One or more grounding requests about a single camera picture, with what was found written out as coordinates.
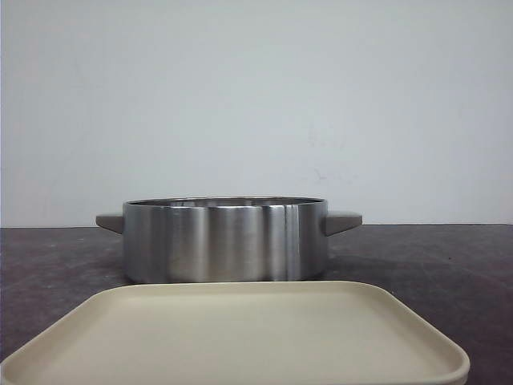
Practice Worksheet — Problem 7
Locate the stainless steel steamer pot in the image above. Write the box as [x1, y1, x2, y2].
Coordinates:
[95, 197, 362, 284]

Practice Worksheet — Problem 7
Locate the cream rectangular tray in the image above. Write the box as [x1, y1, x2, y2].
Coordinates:
[1, 281, 471, 384]

